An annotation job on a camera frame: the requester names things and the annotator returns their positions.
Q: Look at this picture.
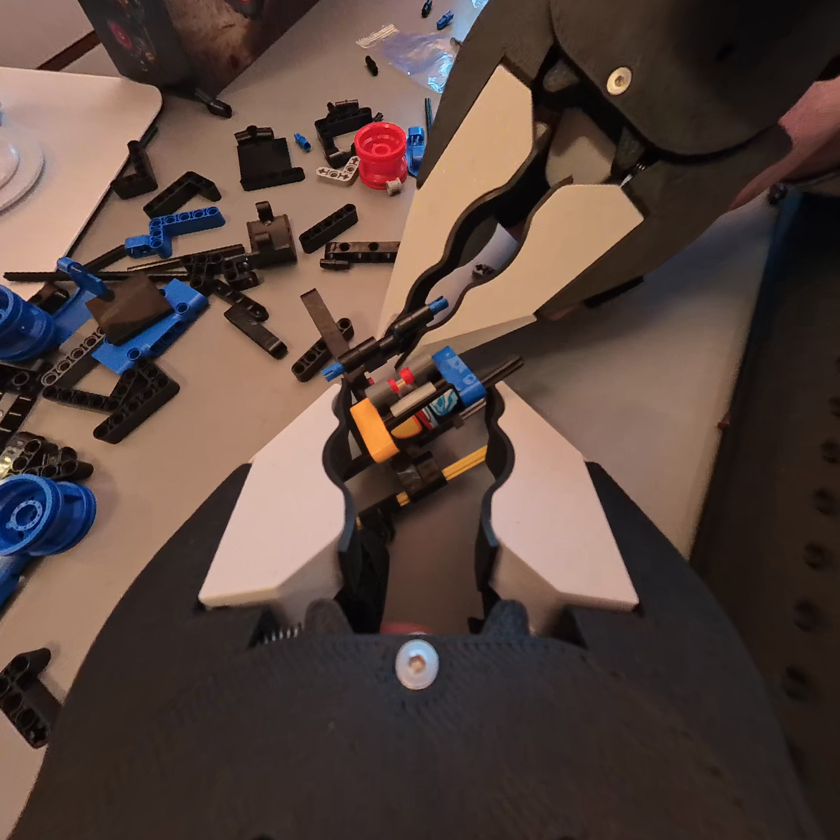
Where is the black frame connector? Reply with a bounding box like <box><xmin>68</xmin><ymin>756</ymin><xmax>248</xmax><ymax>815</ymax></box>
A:
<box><xmin>314</xmin><ymin>100</ymin><xmax>376</xmax><ymax>169</ymax></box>

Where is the person's right hand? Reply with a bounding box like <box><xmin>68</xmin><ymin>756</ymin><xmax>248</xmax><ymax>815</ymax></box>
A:
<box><xmin>730</xmin><ymin>82</ymin><xmax>840</xmax><ymax>211</ymax></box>

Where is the black flat liftarm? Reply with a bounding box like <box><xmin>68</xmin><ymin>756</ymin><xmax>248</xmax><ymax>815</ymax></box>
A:
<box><xmin>224</xmin><ymin>302</ymin><xmax>290</xmax><ymax>360</ymax></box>

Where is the long blue curved panel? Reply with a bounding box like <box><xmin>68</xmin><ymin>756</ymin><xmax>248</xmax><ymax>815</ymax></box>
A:
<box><xmin>0</xmin><ymin>554</ymin><xmax>30</xmax><ymax>608</ymax></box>

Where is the black flat strip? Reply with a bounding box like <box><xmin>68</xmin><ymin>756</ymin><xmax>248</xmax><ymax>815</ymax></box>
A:
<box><xmin>301</xmin><ymin>289</ymin><xmax>353</xmax><ymax>361</ymax></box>

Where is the dark printed toy box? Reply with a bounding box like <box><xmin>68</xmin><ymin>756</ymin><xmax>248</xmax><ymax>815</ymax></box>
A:
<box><xmin>77</xmin><ymin>0</ymin><xmax>319</xmax><ymax>93</ymax></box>

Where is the clear round stand disc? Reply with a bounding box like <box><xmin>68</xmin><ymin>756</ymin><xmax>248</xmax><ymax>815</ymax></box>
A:
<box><xmin>0</xmin><ymin>98</ymin><xmax>46</xmax><ymax>214</ymax></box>

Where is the black beam with connectors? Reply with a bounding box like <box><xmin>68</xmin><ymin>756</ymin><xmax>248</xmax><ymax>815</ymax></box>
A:
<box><xmin>180</xmin><ymin>252</ymin><xmax>270</xmax><ymax>322</ymax></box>

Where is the light grey L connector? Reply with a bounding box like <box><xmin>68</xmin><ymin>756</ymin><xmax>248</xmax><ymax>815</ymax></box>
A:
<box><xmin>315</xmin><ymin>155</ymin><xmax>362</xmax><ymax>187</ymax></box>

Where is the short black beam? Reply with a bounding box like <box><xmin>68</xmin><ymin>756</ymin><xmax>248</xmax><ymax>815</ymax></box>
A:
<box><xmin>298</xmin><ymin>204</ymin><xmax>359</xmax><ymax>254</ymax></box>
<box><xmin>292</xmin><ymin>318</ymin><xmax>354</xmax><ymax>383</ymax></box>

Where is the grey desk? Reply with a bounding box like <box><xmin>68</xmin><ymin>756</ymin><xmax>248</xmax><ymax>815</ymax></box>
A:
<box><xmin>0</xmin><ymin>0</ymin><xmax>785</xmax><ymax>821</ymax></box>

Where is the blue toy wheel rim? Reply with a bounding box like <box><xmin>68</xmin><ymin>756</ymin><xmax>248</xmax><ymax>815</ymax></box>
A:
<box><xmin>0</xmin><ymin>474</ymin><xmax>99</xmax><ymax>559</ymax></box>
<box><xmin>0</xmin><ymin>284</ymin><xmax>59</xmax><ymax>363</ymax></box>

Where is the black perforated mat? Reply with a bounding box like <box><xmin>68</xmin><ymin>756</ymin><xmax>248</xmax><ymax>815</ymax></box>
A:
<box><xmin>689</xmin><ymin>190</ymin><xmax>840</xmax><ymax>840</ymax></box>

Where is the black panel piece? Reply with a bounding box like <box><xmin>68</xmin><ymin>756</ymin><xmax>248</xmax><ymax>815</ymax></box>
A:
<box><xmin>235</xmin><ymin>125</ymin><xmax>306</xmax><ymax>192</ymax></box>

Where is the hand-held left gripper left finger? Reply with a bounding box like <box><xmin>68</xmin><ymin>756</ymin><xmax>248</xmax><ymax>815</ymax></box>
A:
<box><xmin>197</xmin><ymin>379</ymin><xmax>358</xmax><ymax>614</ymax></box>

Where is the black connector with blue pins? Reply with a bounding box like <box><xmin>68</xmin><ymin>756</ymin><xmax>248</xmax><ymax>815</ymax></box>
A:
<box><xmin>320</xmin><ymin>295</ymin><xmax>451</xmax><ymax>383</ymax></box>

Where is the small black L beam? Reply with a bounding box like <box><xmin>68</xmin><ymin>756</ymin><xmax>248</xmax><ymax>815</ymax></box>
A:
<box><xmin>0</xmin><ymin>647</ymin><xmax>53</xmax><ymax>750</ymax></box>

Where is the small clear plastic bag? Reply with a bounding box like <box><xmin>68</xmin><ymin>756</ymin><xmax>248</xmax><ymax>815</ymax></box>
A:
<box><xmin>356</xmin><ymin>23</ymin><xmax>460</xmax><ymax>93</ymax></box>

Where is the small blue brick panel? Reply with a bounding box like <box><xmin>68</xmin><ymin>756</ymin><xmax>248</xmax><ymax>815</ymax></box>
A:
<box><xmin>39</xmin><ymin>298</ymin><xmax>93</xmax><ymax>349</ymax></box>

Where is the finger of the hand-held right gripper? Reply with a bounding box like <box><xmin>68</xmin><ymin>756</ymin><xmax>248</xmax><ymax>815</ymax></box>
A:
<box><xmin>397</xmin><ymin>182</ymin><xmax>645</xmax><ymax>361</ymax></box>
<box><xmin>379</xmin><ymin>62</ymin><xmax>555</xmax><ymax>349</ymax></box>

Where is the long black axle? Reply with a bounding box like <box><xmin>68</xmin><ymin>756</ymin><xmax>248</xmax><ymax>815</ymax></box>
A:
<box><xmin>125</xmin><ymin>244</ymin><xmax>247</xmax><ymax>271</ymax></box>
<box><xmin>3</xmin><ymin>259</ymin><xmax>132</xmax><ymax>283</ymax></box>

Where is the black plate with pins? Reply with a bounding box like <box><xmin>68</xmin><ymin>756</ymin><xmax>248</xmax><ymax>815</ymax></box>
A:
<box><xmin>319</xmin><ymin>240</ymin><xmax>401</xmax><ymax>272</ymax></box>

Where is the blue axle connector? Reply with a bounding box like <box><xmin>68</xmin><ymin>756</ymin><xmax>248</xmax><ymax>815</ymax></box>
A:
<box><xmin>56</xmin><ymin>256</ymin><xmax>116</xmax><ymax>301</ymax></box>

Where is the black angular beam frame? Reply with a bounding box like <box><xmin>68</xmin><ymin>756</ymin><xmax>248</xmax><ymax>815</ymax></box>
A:
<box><xmin>41</xmin><ymin>328</ymin><xmax>181</xmax><ymax>446</ymax></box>

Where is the red toy wheel rim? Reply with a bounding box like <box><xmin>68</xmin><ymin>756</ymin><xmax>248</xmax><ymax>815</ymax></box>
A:
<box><xmin>353</xmin><ymin>121</ymin><xmax>412</xmax><ymax>192</ymax></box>

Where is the black and orange brick assembly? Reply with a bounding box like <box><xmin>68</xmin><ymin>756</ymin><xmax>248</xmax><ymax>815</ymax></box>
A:
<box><xmin>338</xmin><ymin>344</ymin><xmax>526</xmax><ymax>526</ymax></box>

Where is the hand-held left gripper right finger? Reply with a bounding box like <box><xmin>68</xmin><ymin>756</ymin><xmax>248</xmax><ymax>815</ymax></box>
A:
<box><xmin>474</xmin><ymin>381</ymin><xmax>641</xmax><ymax>614</ymax></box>

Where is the black block connector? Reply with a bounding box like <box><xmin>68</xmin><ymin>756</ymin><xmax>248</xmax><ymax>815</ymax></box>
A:
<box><xmin>245</xmin><ymin>201</ymin><xmax>298</xmax><ymax>270</ymax></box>

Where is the blue panel with holes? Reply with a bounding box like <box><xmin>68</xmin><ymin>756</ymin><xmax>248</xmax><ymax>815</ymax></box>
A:
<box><xmin>91</xmin><ymin>279</ymin><xmax>211</xmax><ymax>376</ymax></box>

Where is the blue L beam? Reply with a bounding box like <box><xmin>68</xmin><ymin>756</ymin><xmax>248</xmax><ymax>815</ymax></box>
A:
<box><xmin>125</xmin><ymin>205</ymin><xmax>226</xmax><ymax>258</ymax></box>

